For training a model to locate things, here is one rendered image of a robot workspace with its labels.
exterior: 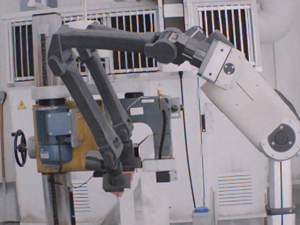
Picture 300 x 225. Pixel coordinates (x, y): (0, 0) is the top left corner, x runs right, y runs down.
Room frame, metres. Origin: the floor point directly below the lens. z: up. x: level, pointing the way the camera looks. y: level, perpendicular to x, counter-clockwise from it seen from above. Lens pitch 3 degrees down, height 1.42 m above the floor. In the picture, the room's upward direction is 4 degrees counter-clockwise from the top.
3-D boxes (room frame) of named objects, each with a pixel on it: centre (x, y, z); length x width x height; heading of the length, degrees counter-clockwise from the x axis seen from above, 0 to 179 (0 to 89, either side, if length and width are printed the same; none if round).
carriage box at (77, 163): (3.12, 0.35, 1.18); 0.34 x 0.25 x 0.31; 84
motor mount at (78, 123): (2.94, 0.31, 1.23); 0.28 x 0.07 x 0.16; 174
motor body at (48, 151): (2.89, 0.40, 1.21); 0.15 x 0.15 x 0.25
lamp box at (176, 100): (2.99, -0.13, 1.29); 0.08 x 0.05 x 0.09; 174
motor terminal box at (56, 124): (2.79, 0.37, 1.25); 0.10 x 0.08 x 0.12; 109
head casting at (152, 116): (3.12, 0.01, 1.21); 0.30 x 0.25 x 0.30; 174
